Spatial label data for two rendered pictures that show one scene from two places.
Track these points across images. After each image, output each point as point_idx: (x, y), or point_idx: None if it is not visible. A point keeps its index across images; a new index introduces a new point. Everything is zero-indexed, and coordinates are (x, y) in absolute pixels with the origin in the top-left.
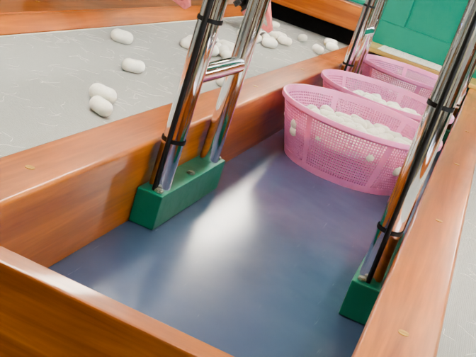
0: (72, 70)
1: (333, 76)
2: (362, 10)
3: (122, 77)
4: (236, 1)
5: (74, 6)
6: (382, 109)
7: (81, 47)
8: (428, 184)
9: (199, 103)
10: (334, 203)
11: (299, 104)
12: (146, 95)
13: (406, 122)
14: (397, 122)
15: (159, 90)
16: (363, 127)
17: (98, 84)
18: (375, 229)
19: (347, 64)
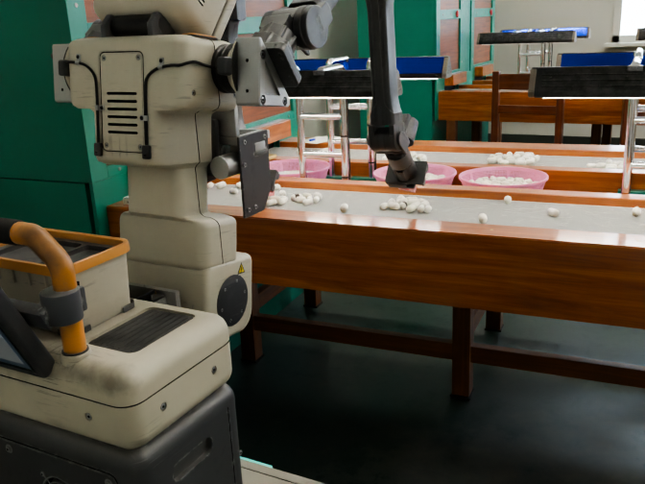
0: (598, 223)
1: None
2: (345, 140)
3: (572, 216)
4: (273, 186)
5: (465, 224)
6: (463, 174)
7: (537, 226)
8: (593, 171)
9: (607, 195)
10: None
11: (534, 182)
12: (590, 211)
13: (471, 172)
14: (468, 175)
15: (570, 210)
16: (494, 182)
17: (637, 208)
18: None
19: (350, 176)
